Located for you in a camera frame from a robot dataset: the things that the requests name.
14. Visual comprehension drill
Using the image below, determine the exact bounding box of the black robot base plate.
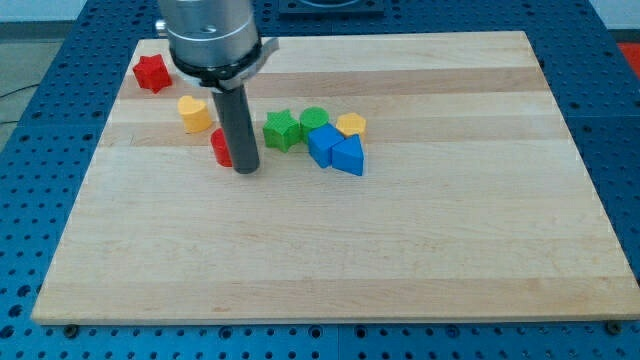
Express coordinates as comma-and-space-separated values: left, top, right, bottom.
278, 0, 385, 17

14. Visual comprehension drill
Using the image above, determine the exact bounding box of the green star block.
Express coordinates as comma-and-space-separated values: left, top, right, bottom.
263, 109, 301, 152

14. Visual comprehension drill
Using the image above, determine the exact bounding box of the light wooden board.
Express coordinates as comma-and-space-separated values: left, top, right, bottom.
32, 31, 639, 325

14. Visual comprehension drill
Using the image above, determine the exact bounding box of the red cylinder block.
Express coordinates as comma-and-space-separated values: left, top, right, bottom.
210, 128, 233, 168

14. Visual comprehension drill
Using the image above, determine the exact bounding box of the yellow heart block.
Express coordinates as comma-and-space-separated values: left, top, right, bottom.
177, 96, 213, 134

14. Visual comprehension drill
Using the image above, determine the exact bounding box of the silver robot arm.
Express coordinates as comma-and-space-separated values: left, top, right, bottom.
156, 0, 279, 174

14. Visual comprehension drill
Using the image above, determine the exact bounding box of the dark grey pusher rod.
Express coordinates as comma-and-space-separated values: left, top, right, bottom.
213, 86, 260, 175

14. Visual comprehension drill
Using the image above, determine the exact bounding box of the green circle block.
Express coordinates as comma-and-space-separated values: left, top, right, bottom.
299, 106, 330, 144

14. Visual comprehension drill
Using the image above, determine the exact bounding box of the red star block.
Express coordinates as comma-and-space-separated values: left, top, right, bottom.
133, 54, 173, 93

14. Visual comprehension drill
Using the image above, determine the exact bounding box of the blue cube block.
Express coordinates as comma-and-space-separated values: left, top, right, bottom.
308, 123, 345, 168

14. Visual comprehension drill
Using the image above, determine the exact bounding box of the blue triangle block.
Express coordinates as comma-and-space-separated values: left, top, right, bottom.
331, 135, 365, 176

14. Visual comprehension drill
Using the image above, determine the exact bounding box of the yellow hexagon block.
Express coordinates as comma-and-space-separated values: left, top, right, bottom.
335, 112, 367, 138

